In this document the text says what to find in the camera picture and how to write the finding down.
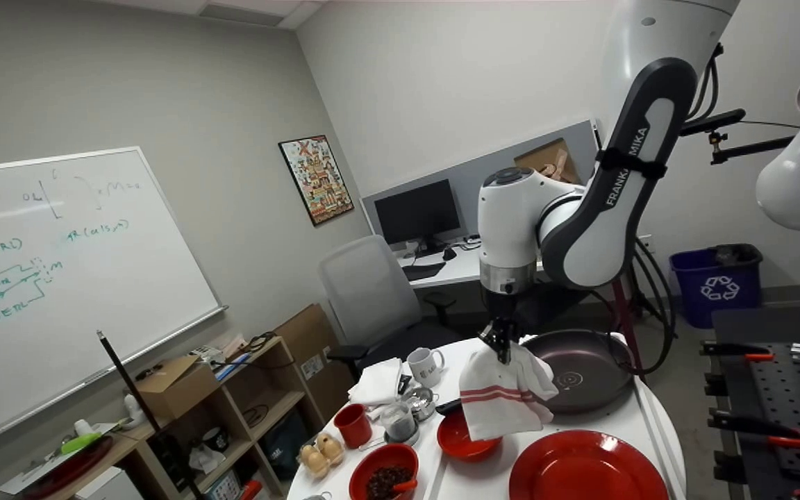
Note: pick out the computer monitor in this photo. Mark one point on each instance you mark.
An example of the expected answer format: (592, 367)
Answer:
(418, 216)

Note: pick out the grey office chair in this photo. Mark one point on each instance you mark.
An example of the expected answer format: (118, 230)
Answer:
(377, 306)

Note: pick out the wooden shelf unit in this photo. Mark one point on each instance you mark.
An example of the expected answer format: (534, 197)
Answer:
(200, 434)

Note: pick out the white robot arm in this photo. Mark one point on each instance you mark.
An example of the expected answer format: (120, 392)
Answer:
(581, 236)

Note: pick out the wall whiteboard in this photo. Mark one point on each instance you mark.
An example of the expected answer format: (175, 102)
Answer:
(93, 267)

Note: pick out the red mug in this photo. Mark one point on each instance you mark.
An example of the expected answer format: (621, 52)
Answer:
(353, 426)

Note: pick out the red and white towel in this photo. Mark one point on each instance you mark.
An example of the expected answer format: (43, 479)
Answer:
(506, 398)

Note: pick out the white mug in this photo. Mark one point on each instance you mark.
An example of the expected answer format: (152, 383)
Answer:
(425, 366)

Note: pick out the round white table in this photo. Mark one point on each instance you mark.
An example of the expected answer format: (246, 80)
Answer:
(391, 419)

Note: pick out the cardboard box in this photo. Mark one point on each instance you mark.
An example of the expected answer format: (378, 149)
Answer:
(173, 386)

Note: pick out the framed wall poster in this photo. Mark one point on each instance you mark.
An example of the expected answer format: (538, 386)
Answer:
(317, 176)

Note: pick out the red bowl with food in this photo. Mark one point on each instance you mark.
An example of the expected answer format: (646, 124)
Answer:
(388, 474)

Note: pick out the large red plate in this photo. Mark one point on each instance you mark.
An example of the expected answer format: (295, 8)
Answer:
(585, 466)

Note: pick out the black frying pan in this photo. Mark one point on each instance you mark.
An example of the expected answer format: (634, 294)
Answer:
(588, 367)

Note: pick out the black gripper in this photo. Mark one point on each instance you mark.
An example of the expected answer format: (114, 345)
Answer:
(503, 327)

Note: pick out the black workbench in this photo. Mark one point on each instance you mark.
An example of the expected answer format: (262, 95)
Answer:
(757, 387)

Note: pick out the blue recycling bin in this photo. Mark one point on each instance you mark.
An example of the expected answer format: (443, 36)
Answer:
(716, 279)

